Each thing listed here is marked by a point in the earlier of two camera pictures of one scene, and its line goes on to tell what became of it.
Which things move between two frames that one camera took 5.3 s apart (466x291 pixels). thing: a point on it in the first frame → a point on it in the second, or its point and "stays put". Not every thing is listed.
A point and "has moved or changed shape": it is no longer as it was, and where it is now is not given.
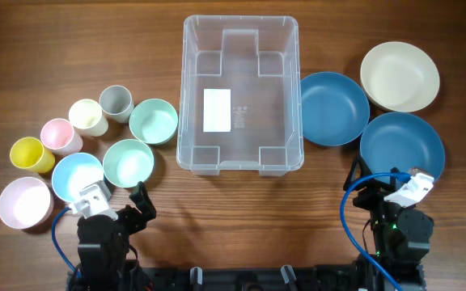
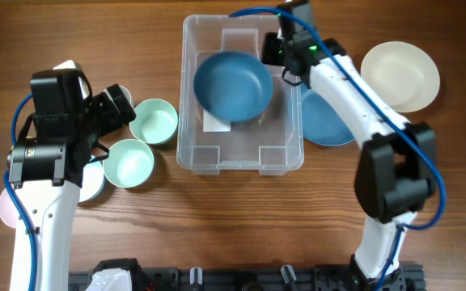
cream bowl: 400,77 stays put
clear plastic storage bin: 240,96 stays put
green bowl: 154,121 stays put
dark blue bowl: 402,140 has moved or changed shape
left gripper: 138,221 → 113,118
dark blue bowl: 335,109 stays put
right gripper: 372,196 → 270,55
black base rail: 252,278 stays put
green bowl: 128,162 stays put
